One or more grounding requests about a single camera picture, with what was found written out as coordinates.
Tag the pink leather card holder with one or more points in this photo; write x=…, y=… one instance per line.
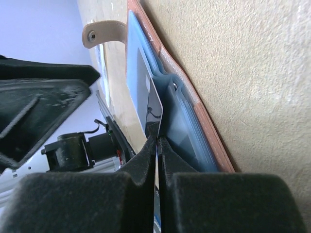
x=185, y=122

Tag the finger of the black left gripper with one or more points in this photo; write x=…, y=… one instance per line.
x=31, y=111
x=19, y=69

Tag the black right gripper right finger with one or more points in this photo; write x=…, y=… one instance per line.
x=218, y=202

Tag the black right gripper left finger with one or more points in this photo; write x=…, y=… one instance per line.
x=85, y=202

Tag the white card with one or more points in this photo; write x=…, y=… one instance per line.
x=149, y=107

